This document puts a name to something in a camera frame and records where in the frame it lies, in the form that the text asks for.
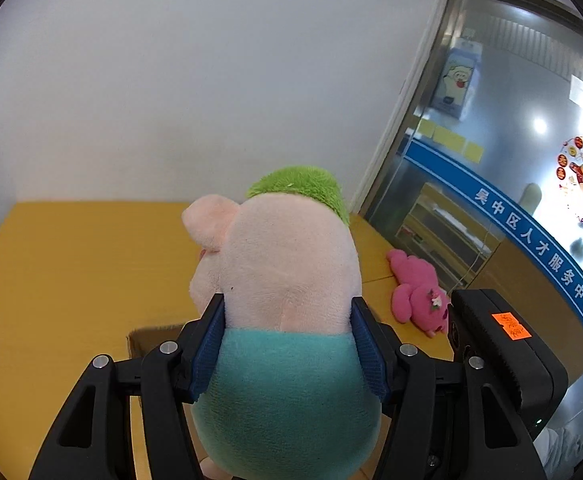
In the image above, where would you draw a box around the pig plush toy green hat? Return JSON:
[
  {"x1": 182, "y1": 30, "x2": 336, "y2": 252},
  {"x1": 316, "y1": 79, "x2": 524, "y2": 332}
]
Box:
[{"x1": 182, "y1": 166, "x2": 381, "y2": 479}]

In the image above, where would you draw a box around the pink plush toy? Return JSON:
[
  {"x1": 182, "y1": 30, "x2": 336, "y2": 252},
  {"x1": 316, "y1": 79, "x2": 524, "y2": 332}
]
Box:
[{"x1": 387, "y1": 249, "x2": 451, "y2": 338}]

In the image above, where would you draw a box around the glass door with blue band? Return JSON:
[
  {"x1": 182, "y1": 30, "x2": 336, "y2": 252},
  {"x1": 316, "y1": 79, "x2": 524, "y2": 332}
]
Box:
[{"x1": 364, "y1": 0, "x2": 583, "y2": 479}]

